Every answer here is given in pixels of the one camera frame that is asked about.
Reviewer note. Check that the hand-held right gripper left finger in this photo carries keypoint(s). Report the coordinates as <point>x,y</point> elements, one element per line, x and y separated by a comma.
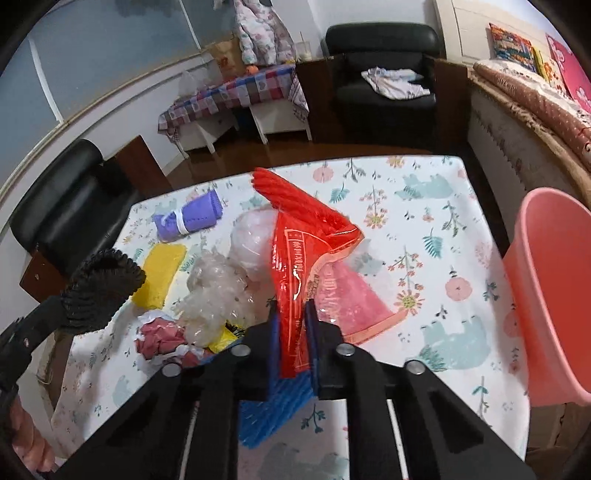
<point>275,344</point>

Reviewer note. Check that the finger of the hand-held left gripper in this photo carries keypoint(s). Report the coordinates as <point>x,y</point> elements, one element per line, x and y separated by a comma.
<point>106,286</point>

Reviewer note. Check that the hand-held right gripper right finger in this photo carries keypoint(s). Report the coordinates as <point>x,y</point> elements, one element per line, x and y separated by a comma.
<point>310,344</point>

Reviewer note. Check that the red plastic bag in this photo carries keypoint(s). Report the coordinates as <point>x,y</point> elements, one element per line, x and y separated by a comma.
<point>295,258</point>

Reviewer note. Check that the pink plastic basin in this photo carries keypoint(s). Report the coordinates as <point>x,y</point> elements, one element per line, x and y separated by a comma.
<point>554,300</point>

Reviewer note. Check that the small yellow packet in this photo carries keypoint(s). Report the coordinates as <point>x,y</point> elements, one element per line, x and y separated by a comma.
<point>224,340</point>

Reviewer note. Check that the yellow sponge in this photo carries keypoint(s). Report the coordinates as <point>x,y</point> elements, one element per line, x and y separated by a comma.
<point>159,272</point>

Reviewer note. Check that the blue ribbed mat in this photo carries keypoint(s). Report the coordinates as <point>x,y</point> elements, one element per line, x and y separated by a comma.
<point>277,410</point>

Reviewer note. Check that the crumpled pink and white paper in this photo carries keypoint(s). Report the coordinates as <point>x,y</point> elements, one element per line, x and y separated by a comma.
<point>161,337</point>

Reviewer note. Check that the crumpled clear plastic wrap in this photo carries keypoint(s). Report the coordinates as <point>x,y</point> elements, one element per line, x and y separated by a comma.
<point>212,295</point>

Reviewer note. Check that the black leather armchair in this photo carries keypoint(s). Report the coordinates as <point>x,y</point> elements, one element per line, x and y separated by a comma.
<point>64,207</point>
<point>383,115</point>

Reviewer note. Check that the translucent white plastic bag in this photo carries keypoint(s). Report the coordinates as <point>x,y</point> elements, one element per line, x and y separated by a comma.
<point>251,240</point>

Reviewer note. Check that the purple rolled bag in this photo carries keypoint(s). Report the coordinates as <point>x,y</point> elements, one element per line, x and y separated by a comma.
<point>194,214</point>

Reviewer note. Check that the brown wooden side table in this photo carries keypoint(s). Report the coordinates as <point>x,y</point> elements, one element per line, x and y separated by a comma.
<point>143,164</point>

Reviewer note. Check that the clear plastic bag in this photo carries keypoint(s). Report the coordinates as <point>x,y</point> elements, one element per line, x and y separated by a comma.
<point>191,83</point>

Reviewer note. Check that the white side table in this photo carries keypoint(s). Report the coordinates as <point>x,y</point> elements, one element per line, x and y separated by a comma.
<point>281,120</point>

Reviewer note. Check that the checkered tablecloth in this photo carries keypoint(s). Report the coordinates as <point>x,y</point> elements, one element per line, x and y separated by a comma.
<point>240,90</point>

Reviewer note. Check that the dark wooden cabinet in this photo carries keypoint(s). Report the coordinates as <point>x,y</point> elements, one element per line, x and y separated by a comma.
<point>316,97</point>
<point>452,106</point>

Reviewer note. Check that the orange fruit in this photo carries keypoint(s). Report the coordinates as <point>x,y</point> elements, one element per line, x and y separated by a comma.
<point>251,70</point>

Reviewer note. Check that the white printed cloth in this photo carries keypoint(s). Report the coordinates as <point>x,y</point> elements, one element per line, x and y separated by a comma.
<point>397,82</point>

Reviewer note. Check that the bed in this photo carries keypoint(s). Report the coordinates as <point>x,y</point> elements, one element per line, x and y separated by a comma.
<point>508,138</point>

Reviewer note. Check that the plastic cup with straw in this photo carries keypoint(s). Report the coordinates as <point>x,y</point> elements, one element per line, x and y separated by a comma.
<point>304,51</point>

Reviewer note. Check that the floral padded jacket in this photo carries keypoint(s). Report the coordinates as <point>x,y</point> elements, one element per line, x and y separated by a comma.
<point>261,32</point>

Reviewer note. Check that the polka dot quilt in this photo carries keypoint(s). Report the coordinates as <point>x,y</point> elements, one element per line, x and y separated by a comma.
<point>549,106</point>

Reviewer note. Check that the white headboard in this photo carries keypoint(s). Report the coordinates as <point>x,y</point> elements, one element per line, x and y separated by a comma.
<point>471,27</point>

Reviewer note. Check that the colourful patterned pillow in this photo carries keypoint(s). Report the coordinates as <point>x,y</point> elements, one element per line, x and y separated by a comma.
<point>512,46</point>

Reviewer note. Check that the yellow flower pillow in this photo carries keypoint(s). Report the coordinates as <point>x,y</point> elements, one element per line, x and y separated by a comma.
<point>544,62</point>

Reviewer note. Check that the pink flower pillow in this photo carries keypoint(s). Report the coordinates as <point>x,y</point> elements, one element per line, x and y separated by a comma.
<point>572,74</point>

